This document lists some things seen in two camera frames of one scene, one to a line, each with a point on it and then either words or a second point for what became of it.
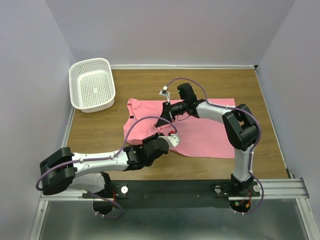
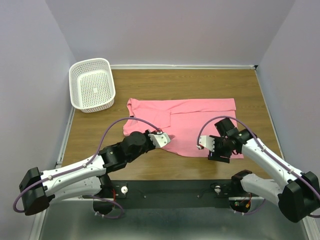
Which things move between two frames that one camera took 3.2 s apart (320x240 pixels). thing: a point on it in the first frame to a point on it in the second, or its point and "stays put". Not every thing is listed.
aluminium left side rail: (64, 141) stays put
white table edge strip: (133, 67) stays put
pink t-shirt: (198, 136) stays put
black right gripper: (165, 114) to (215, 155)
